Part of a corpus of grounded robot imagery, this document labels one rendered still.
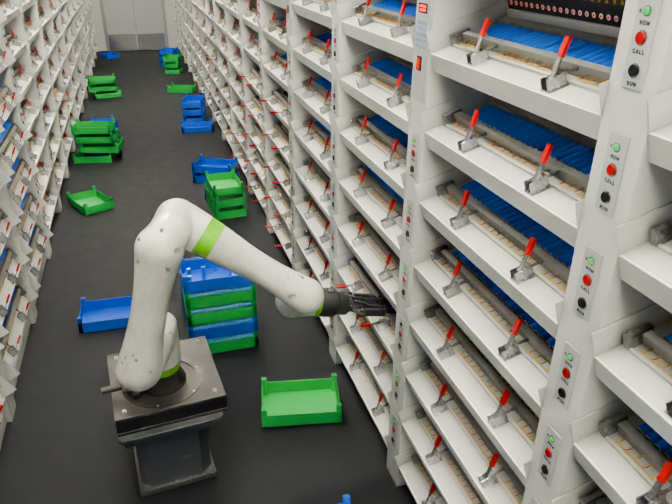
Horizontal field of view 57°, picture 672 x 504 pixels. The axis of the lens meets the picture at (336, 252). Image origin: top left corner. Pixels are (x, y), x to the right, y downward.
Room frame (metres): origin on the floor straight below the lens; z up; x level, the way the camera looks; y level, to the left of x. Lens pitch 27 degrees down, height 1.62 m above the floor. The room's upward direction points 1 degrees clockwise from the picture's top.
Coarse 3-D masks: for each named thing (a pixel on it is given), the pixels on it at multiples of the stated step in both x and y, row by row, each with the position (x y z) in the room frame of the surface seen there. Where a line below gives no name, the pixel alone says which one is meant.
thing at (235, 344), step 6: (186, 324) 2.37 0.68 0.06; (252, 336) 2.29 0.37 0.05; (258, 336) 2.29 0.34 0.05; (216, 342) 2.24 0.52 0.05; (222, 342) 2.24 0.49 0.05; (228, 342) 2.25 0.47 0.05; (234, 342) 2.26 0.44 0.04; (240, 342) 2.27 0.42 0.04; (246, 342) 2.28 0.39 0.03; (252, 342) 2.28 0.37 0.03; (258, 342) 2.29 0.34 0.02; (210, 348) 2.23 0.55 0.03; (216, 348) 2.24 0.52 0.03; (222, 348) 2.24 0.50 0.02; (228, 348) 2.25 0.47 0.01; (234, 348) 2.26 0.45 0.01; (240, 348) 2.27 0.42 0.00
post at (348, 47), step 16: (336, 16) 2.21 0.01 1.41; (352, 48) 2.18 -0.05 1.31; (368, 48) 2.20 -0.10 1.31; (336, 80) 2.20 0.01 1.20; (336, 128) 2.19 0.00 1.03; (336, 144) 2.19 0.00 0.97; (336, 160) 2.19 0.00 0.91; (352, 160) 2.18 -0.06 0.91; (336, 176) 2.18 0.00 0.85; (336, 192) 2.18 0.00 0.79; (336, 208) 2.18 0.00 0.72; (336, 224) 2.18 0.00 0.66; (336, 240) 2.17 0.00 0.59; (336, 256) 2.17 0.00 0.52; (336, 272) 2.17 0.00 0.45; (336, 288) 2.17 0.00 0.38; (336, 320) 2.17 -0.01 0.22; (336, 352) 2.17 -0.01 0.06
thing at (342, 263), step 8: (344, 256) 2.17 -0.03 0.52; (352, 256) 2.18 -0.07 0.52; (336, 264) 2.16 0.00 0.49; (344, 264) 2.17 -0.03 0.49; (344, 272) 2.13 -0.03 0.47; (352, 272) 2.11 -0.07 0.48; (344, 280) 2.07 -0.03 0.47; (352, 280) 2.06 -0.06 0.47; (368, 320) 1.82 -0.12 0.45; (376, 320) 1.79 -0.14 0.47; (376, 328) 1.74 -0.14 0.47; (392, 328) 1.72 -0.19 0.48; (384, 336) 1.69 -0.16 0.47; (392, 336) 1.68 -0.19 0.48; (384, 344) 1.67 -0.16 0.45; (392, 344) 1.59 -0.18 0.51; (392, 352) 1.59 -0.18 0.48
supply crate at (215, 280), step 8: (184, 264) 2.39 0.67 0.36; (192, 264) 2.40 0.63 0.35; (200, 264) 2.42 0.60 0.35; (208, 264) 2.43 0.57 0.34; (184, 272) 2.38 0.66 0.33; (192, 272) 2.38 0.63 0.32; (200, 272) 2.38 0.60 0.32; (208, 272) 2.39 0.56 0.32; (216, 272) 2.39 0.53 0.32; (224, 272) 2.39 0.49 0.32; (232, 272) 2.39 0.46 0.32; (184, 280) 2.20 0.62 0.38; (192, 280) 2.31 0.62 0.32; (200, 280) 2.22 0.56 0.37; (208, 280) 2.23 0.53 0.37; (216, 280) 2.24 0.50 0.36; (224, 280) 2.25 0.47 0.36; (232, 280) 2.26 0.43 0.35; (240, 280) 2.27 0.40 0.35; (248, 280) 2.28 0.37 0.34; (184, 288) 2.20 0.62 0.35; (192, 288) 2.21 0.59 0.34; (200, 288) 2.22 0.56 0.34; (208, 288) 2.23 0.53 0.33; (216, 288) 2.24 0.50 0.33; (224, 288) 2.25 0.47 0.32
